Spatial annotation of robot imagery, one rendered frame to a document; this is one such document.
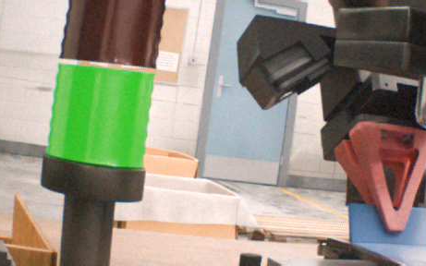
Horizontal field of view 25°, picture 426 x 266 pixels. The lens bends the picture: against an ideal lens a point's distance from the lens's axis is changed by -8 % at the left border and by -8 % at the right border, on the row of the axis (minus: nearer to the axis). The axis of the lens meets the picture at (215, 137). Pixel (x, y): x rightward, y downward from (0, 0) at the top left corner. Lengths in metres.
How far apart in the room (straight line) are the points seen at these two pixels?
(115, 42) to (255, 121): 11.44
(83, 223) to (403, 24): 0.24
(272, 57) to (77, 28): 0.36
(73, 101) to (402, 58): 0.22
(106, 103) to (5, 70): 11.00
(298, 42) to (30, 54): 10.68
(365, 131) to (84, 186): 0.37
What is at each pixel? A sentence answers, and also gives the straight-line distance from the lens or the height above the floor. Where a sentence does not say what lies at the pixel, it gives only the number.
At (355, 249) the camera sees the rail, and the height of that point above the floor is 0.99.
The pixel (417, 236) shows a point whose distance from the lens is 0.72.
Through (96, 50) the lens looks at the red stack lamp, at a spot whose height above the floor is 1.09.
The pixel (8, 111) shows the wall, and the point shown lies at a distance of 11.37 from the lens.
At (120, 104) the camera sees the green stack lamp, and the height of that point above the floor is 1.07.
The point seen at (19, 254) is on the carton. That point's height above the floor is 0.97.
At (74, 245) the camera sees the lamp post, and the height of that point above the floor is 1.02.
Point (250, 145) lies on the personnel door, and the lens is 11.80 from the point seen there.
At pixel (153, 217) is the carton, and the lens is 4.04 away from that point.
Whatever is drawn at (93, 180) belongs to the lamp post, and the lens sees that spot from 0.35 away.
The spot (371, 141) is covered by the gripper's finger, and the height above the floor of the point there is 1.06.
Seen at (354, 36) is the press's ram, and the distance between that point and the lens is 0.59.
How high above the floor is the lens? 1.08
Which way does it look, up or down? 3 degrees down
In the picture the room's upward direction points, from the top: 8 degrees clockwise
